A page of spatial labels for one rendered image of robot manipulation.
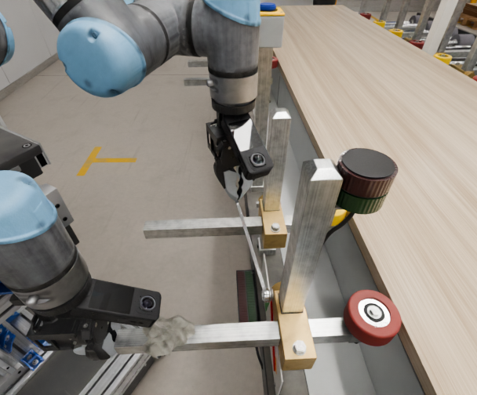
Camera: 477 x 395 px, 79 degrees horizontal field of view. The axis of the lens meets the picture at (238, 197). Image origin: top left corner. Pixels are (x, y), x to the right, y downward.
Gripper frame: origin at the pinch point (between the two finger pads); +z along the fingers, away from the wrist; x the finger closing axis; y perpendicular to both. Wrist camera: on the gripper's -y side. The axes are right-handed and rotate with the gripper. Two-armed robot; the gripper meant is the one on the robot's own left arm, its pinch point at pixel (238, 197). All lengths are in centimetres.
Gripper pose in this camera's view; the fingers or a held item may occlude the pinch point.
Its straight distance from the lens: 58.8
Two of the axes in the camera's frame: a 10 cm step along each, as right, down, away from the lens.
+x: -9.2, 2.6, -2.9
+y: -3.9, -6.2, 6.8
